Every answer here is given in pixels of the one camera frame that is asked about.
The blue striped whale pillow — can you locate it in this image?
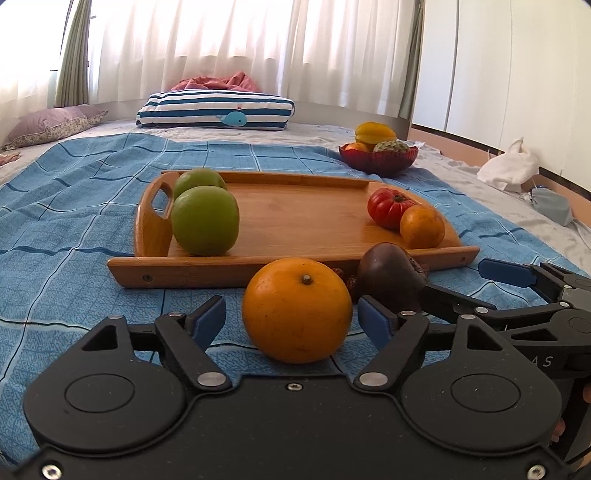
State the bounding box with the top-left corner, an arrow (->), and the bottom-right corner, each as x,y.
136,90 -> 295,132

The wooden tray with handles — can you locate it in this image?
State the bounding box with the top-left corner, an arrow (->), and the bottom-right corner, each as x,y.
107,170 -> 481,289

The ribbed red tomato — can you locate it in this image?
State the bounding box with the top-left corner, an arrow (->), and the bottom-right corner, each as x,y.
367,188 -> 419,230

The dark purple fruit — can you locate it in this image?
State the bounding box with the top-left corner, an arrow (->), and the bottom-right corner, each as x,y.
356,243 -> 430,317

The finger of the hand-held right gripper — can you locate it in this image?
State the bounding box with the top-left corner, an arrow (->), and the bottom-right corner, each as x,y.
425,285 -> 575,344
479,258 -> 591,301

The smooth green apple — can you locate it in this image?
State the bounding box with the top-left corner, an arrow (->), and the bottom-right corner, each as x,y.
171,186 -> 240,257

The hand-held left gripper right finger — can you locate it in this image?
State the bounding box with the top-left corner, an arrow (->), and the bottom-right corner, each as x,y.
353,296 -> 522,393

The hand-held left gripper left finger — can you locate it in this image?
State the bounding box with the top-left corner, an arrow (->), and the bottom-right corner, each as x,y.
79,296 -> 232,394

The grey green curtain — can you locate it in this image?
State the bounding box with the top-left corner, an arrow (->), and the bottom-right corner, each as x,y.
399,0 -> 426,123
54,0 -> 95,109

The wooden bed frame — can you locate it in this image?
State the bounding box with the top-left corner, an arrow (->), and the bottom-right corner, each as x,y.
409,124 -> 591,199

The pink crumpled blanket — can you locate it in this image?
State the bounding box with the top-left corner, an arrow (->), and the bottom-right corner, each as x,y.
171,71 -> 262,93

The white sheer curtain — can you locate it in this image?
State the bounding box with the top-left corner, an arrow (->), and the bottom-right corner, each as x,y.
0,0 -> 416,118

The green apple with brown patch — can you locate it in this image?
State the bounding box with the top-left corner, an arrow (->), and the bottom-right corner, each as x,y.
173,168 -> 228,199

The red fruit bowl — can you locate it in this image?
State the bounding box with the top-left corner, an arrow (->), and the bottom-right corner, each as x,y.
338,143 -> 419,176

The purple floral pillow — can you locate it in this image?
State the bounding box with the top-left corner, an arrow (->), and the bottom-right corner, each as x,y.
2,105 -> 109,151

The large orange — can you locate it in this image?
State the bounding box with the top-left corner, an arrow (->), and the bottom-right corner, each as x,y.
242,257 -> 353,364

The white plastic bag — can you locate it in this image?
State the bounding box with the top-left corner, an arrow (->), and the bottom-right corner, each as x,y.
476,137 -> 541,193

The small orange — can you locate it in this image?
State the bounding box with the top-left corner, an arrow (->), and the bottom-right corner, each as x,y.
400,204 -> 445,250

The blue grey pouch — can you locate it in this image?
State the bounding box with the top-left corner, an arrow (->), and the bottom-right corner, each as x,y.
530,187 -> 574,227

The yellow starfruit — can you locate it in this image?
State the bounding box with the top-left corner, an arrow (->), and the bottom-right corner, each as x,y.
355,121 -> 398,146

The white bed sheet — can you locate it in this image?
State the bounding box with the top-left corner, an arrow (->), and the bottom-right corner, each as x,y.
0,117 -> 591,278

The blue checked blanket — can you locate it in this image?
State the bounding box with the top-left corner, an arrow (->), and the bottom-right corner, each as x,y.
0,133 -> 591,462

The white wardrobe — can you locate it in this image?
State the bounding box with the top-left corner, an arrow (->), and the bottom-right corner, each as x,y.
411,0 -> 591,185

